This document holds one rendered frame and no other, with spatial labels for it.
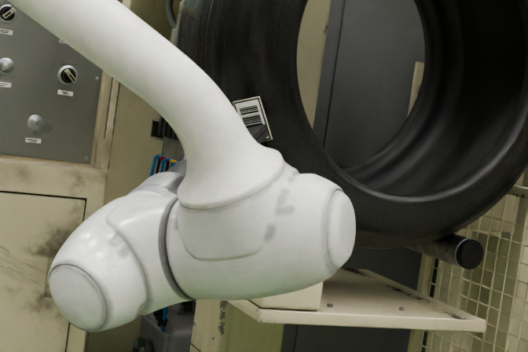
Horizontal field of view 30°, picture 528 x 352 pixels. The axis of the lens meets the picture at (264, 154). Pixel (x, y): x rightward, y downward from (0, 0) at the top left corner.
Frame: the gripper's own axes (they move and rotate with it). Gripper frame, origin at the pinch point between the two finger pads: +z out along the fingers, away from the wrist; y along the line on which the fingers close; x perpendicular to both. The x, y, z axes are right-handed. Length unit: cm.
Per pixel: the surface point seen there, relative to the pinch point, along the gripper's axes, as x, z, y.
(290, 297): -2.1, 0.0, 22.6
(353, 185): 7.9, 9.3, 12.0
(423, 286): -4, 54, 50
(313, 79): -9.2, 47.2, 4.6
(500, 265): 7, 66, 54
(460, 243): 16.0, 21.0, 28.1
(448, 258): 13.3, 21.4, 30.2
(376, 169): -0.4, 40.1, 20.7
